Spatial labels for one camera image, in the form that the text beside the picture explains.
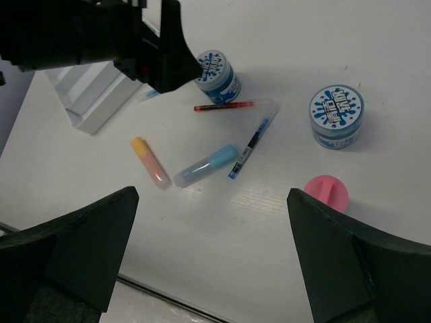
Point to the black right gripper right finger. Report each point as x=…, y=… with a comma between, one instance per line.
x=354, y=272

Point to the orange highlighter marker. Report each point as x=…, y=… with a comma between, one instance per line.
x=151, y=163

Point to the blue highlighter marker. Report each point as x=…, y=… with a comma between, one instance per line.
x=206, y=166

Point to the dark blue gel pen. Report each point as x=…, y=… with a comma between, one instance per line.
x=263, y=125

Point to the white compartment tray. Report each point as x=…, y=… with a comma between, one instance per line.
x=91, y=94

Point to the red ink refill pen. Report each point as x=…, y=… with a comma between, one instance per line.
x=262, y=102

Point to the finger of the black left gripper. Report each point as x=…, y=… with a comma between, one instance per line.
x=173, y=64

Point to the blue ink refill pen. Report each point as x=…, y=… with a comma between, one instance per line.
x=147, y=95

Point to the blue slime jar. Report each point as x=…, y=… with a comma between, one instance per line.
x=218, y=80
x=336, y=114

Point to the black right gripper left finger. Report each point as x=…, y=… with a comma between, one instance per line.
x=64, y=270

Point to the pink capped bottle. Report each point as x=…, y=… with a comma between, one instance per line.
x=330, y=191

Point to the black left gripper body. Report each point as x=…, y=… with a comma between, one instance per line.
x=39, y=35

